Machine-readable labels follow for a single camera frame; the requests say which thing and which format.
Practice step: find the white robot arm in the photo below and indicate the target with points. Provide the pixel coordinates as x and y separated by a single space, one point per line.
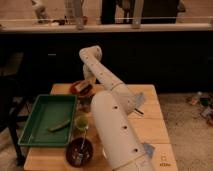
110 109

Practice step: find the white board eraser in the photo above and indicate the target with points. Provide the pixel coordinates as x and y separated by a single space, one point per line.
82 85

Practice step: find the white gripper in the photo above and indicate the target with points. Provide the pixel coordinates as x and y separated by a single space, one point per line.
88 75

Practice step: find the blue tape patch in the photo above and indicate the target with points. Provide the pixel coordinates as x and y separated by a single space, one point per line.
149 149

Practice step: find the green cup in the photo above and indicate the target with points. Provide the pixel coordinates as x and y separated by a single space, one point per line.
81 122

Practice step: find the red bowl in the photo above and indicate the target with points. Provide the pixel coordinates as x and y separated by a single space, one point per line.
85 93

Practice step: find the dark brown bowl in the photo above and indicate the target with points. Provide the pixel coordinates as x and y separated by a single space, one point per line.
72 151

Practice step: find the black counter cabinet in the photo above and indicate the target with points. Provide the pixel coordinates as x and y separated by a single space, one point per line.
172 61

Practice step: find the black chair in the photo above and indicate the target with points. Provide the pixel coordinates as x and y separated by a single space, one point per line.
12 99

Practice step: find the green plastic tray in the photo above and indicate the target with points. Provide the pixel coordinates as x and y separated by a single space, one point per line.
48 111

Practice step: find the green vegetable piece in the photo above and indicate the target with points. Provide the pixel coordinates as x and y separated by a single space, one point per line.
59 126

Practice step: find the metal spoon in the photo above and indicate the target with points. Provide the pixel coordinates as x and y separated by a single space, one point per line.
80 154

